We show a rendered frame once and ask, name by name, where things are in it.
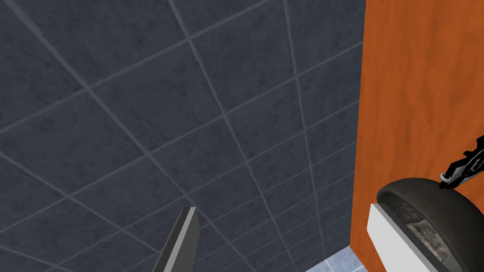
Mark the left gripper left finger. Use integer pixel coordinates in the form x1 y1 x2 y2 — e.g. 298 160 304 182
152 206 201 272

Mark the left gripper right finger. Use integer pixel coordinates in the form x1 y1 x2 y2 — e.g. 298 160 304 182
366 202 455 272

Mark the orange wooden door leaf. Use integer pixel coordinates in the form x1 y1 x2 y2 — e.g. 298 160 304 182
349 0 484 272

